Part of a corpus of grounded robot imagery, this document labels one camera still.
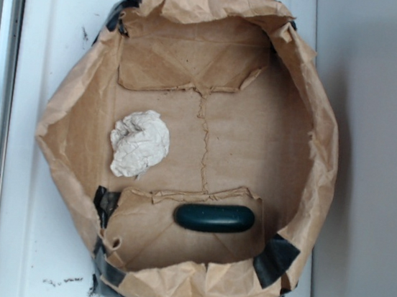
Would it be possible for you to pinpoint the dark green plastic pickle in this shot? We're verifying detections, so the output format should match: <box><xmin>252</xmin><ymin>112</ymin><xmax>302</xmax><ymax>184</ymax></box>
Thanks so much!
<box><xmin>173</xmin><ymin>204</ymin><xmax>255</xmax><ymax>234</ymax></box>

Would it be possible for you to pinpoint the brown paper bag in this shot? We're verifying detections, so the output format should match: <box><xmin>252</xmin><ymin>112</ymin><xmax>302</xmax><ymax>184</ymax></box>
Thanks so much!
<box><xmin>36</xmin><ymin>0</ymin><xmax>339</xmax><ymax>297</ymax></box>

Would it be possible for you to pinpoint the crumpled white paper ball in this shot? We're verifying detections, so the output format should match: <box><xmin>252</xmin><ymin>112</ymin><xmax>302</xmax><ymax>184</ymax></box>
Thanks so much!
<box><xmin>109</xmin><ymin>110</ymin><xmax>170</xmax><ymax>178</ymax></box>

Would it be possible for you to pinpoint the white plastic tray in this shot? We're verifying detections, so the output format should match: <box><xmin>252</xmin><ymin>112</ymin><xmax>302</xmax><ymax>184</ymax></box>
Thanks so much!
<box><xmin>0</xmin><ymin>0</ymin><xmax>352</xmax><ymax>297</ymax></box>

